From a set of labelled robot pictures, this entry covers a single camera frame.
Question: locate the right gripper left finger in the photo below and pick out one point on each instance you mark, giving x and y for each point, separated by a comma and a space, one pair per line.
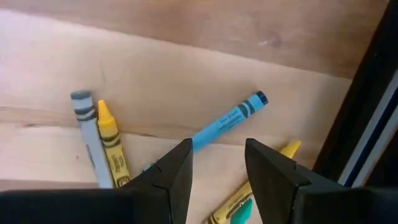
124, 207

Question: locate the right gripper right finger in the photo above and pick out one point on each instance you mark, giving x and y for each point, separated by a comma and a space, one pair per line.
311, 205

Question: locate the yellow crayon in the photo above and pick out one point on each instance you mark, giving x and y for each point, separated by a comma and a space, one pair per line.
112, 146
230, 207

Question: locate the green crayon piece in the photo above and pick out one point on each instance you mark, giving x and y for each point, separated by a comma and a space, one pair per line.
242, 213

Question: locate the blue crayon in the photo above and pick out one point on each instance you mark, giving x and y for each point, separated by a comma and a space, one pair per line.
227, 121

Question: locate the black right frame rails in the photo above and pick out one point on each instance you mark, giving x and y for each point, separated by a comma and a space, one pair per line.
367, 93

